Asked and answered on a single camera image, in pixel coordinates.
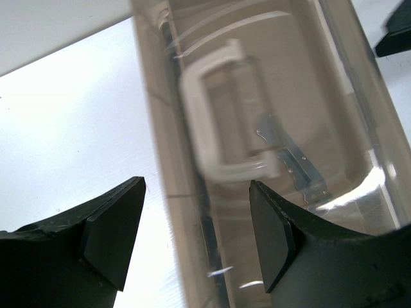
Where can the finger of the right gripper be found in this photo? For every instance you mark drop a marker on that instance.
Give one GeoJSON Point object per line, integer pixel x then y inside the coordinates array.
{"type": "Point", "coordinates": [397, 38]}

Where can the silver adjustable wrench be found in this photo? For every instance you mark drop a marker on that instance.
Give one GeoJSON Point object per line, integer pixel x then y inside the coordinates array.
{"type": "Point", "coordinates": [307, 179]}

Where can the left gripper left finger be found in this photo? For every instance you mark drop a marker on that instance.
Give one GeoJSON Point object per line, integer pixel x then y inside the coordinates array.
{"type": "Point", "coordinates": [77, 258]}

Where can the beige plastic toolbox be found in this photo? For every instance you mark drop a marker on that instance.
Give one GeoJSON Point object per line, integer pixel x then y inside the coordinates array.
{"type": "Point", "coordinates": [212, 68]}

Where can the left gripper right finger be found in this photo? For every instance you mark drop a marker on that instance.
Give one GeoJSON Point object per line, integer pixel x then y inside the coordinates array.
{"type": "Point", "coordinates": [307, 261]}

